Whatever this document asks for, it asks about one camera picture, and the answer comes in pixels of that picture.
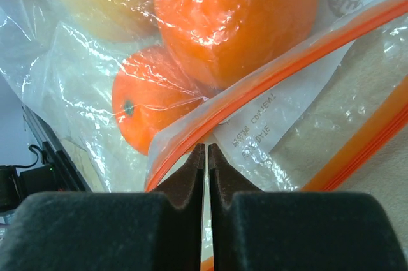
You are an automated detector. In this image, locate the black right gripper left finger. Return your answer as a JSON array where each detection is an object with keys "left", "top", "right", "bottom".
[{"left": 1, "top": 144, "right": 205, "bottom": 270}]

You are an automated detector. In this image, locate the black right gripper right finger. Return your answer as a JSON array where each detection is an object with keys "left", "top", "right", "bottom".
[{"left": 208, "top": 144, "right": 407, "bottom": 270}]

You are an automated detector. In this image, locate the clear bag red zipper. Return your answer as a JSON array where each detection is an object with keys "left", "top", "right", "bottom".
[{"left": 1, "top": 0, "right": 407, "bottom": 193}]

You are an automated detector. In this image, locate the fake orange tangerine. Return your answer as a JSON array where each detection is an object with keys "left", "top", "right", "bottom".
[{"left": 112, "top": 45, "right": 212, "bottom": 156}]

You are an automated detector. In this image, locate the fake orange persimmon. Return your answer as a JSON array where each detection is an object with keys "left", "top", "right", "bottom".
[{"left": 154, "top": 0, "right": 319, "bottom": 89}]

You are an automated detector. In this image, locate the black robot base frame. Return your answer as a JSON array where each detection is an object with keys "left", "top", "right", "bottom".
[{"left": 1, "top": 106, "right": 91, "bottom": 226}]

